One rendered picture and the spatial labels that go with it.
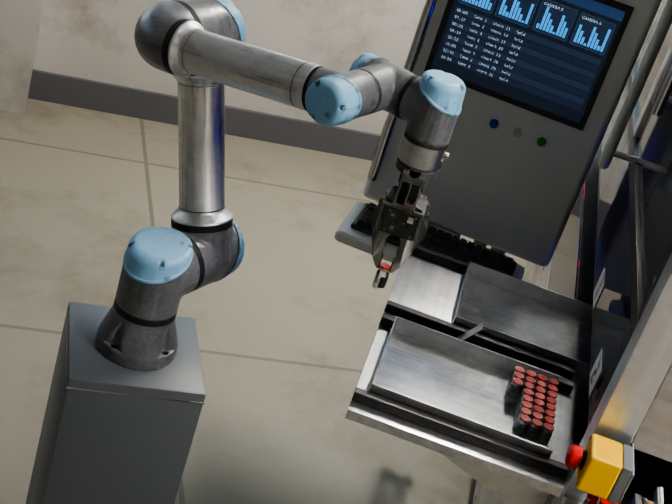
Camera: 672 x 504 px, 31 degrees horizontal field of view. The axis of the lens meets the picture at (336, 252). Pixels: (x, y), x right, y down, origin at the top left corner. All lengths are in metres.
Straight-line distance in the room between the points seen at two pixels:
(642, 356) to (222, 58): 0.83
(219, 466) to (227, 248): 1.17
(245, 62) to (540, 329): 0.99
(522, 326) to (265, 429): 1.14
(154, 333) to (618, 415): 0.83
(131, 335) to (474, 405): 0.64
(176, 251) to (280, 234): 2.35
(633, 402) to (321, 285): 2.34
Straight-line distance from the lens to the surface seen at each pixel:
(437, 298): 2.61
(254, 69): 1.97
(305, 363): 3.87
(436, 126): 1.96
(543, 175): 3.00
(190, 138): 2.25
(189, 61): 2.05
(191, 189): 2.27
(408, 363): 2.36
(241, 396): 3.65
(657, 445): 2.14
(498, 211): 3.05
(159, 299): 2.22
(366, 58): 2.02
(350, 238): 2.91
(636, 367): 2.06
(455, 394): 2.33
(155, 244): 2.22
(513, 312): 2.67
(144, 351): 2.26
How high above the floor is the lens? 2.12
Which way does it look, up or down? 28 degrees down
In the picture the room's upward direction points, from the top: 18 degrees clockwise
